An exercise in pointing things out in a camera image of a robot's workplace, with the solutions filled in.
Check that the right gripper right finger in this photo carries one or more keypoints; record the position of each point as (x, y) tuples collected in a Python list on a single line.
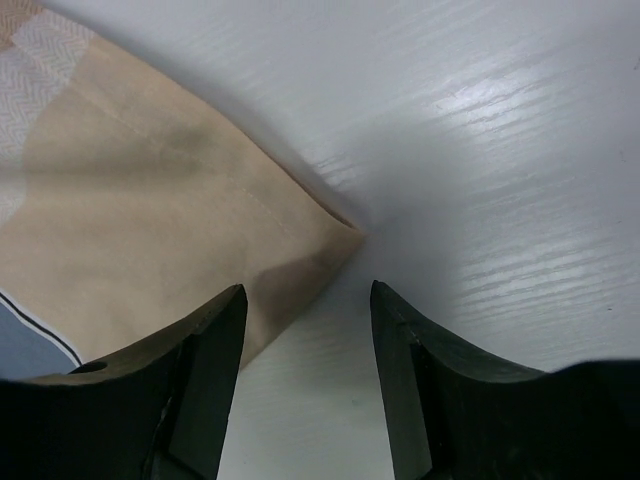
[(456, 411)]

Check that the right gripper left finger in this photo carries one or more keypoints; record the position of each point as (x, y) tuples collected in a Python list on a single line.
[(157, 409)]

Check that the blue beige plaid cloth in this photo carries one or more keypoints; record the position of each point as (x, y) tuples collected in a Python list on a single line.
[(127, 202)]

